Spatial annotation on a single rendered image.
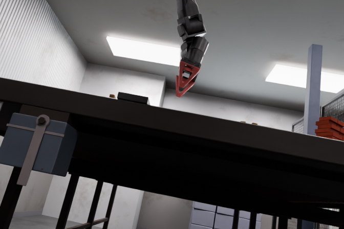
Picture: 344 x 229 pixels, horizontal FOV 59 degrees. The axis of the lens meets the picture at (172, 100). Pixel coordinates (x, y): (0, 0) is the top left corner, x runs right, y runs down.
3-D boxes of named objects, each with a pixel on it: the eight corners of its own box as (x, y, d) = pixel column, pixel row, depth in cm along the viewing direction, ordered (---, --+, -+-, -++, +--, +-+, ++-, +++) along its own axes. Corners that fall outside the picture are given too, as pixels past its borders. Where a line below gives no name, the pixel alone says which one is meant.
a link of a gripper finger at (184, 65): (189, 96, 99) (199, 71, 102) (192, 89, 92) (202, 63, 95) (169, 88, 99) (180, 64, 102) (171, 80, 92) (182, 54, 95)
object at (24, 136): (44, 190, 65) (69, 110, 71) (-17, 177, 66) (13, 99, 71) (63, 191, 76) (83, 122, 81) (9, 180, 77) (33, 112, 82)
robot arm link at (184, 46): (179, 22, 101) (200, 17, 105) (168, 35, 112) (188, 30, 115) (192, 56, 101) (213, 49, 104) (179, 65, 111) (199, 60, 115)
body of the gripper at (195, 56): (195, 80, 106) (202, 62, 108) (199, 68, 96) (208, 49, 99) (177, 73, 106) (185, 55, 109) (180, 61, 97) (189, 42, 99)
